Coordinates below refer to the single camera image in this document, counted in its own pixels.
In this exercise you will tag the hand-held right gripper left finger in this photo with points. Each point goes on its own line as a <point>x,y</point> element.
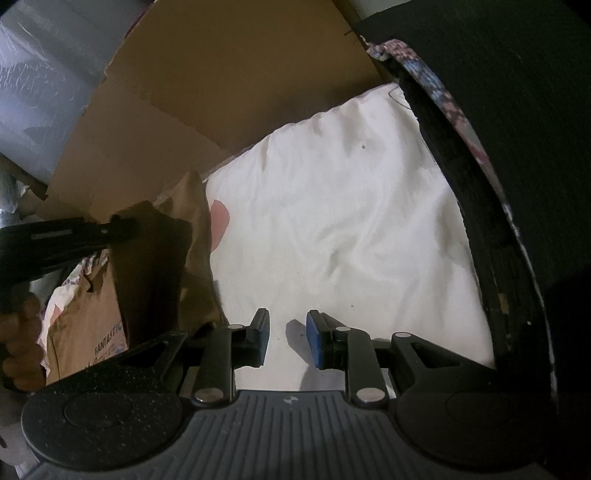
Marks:
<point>263,337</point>

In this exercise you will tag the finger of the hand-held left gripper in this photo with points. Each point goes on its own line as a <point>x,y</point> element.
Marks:
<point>117,229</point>

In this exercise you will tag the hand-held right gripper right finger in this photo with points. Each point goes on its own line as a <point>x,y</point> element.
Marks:
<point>314,341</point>

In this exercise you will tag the brown t-shirt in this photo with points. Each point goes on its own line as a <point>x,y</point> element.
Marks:
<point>152,277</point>

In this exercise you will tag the person's left hand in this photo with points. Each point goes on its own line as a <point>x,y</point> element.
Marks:
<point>23,337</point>

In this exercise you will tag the cream bear print blanket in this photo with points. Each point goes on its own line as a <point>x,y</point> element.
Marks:
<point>346,207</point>

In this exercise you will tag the grey plastic-wrapped mattress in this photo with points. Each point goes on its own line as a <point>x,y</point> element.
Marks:
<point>55,92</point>

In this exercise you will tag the large cardboard sheet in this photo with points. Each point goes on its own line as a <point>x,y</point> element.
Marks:
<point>231,69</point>

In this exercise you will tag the black garment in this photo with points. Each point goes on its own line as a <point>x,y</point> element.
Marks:
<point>531,138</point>

